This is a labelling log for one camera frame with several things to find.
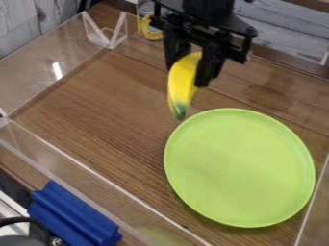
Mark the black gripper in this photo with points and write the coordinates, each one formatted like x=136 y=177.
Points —
x=206 y=23

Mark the yellow toy banana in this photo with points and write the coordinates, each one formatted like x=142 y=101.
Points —
x=181 y=86

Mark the green round plate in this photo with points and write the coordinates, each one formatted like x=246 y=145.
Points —
x=239 y=167

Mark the yellow labelled tin can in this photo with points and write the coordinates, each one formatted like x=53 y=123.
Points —
x=144 y=11

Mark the blue plastic block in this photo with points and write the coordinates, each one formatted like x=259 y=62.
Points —
x=71 y=219

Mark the clear acrylic triangle bracket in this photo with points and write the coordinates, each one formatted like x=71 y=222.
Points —
x=106 y=37

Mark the clear acrylic front wall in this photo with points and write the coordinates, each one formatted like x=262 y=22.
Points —
x=51 y=172

